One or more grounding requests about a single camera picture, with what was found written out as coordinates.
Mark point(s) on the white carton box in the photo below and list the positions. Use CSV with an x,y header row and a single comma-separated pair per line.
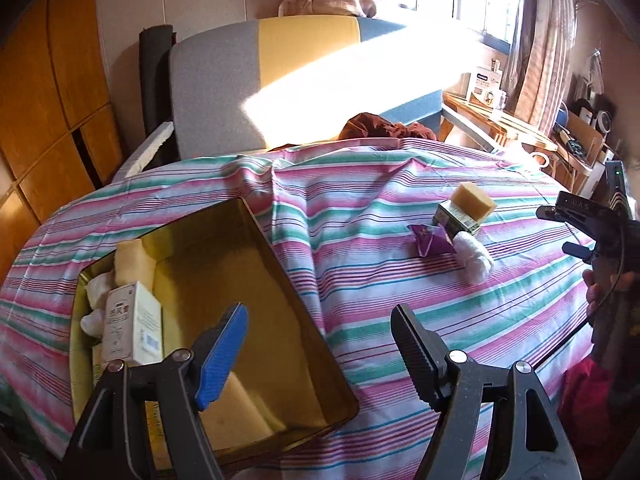
x,y
130,320

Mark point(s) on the person's right hand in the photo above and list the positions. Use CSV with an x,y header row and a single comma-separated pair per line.
x,y
591,290

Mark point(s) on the clear snack packet yellow label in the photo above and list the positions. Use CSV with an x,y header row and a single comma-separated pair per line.
x,y
96,360

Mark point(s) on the white cup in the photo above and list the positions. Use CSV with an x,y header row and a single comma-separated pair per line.
x,y
540,158

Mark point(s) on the white plastic-wrapped bundle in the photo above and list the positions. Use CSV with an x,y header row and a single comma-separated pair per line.
x,y
475,257
92,322

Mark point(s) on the small yellow sponge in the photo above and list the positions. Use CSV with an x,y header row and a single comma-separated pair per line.
x,y
472,202

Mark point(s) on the brown cardboard box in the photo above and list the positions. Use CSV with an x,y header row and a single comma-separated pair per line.
x,y
582,132

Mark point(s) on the brown cloth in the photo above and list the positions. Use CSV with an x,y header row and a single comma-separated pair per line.
x,y
380,127

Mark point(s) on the large yellow sponge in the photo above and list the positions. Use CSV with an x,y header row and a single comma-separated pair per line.
x,y
132,262

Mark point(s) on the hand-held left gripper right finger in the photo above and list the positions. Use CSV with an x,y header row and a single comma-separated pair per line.
x,y
415,355

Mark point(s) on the purple snack packet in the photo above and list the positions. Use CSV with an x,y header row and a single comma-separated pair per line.
x,y
432,242

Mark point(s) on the striped bed sheet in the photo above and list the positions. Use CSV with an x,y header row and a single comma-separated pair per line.
x,y
350,270

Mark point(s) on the cardboard box container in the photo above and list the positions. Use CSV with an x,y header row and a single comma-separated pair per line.
x,y
215,275

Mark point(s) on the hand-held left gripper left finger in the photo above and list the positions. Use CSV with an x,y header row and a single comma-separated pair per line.
x,y
220,355

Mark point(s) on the patterned curtain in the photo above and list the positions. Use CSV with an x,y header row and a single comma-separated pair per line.
x,y
540,60

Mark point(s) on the white foam strip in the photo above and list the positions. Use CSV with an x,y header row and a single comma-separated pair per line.
x,y
147,147

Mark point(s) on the red cloth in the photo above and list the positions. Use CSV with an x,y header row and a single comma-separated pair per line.
x,y
585,400

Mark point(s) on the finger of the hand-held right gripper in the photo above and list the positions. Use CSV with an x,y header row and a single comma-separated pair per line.
x,y
547,212
577,251

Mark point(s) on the white product box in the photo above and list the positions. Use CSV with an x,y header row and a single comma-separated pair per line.
x,y
485,90

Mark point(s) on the wooden wardrobe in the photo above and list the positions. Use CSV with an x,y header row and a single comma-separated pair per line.
x,y
45,110

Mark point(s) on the grey yellow blue sofa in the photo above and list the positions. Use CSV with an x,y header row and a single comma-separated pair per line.
x,y
220,85

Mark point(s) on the wooden desk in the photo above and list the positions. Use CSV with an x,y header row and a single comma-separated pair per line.
x,y
480,115

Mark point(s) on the black rolled mat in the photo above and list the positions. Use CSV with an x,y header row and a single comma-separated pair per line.
x,y
152,85

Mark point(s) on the small green box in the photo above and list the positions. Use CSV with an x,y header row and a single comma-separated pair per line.
x,y
452,215

